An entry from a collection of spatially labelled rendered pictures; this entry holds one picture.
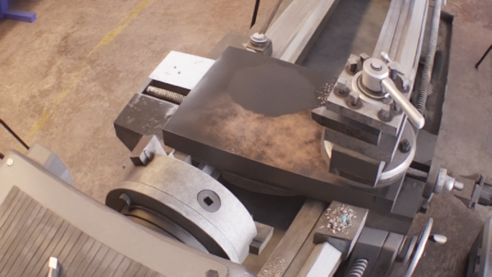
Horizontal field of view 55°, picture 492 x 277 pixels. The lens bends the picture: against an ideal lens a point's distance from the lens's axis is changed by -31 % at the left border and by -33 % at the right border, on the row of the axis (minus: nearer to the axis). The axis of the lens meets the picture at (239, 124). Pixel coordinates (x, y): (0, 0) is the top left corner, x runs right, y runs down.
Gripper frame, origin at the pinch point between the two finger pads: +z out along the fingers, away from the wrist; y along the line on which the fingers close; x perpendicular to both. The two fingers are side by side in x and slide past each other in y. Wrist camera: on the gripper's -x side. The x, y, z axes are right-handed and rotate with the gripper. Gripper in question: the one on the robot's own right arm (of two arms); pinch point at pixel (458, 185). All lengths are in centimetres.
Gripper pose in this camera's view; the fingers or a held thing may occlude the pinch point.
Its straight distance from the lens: 152.0
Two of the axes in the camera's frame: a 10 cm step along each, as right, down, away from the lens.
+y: 2.8, -9.6, -0.6
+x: -3.4, -0.4, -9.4
